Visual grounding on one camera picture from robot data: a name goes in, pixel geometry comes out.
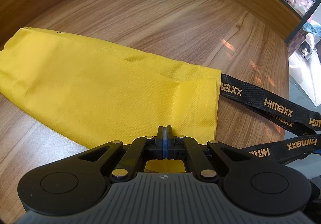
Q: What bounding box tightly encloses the yellow fabric shopping bag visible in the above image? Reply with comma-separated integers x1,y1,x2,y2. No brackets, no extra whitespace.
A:
0,26,321,174

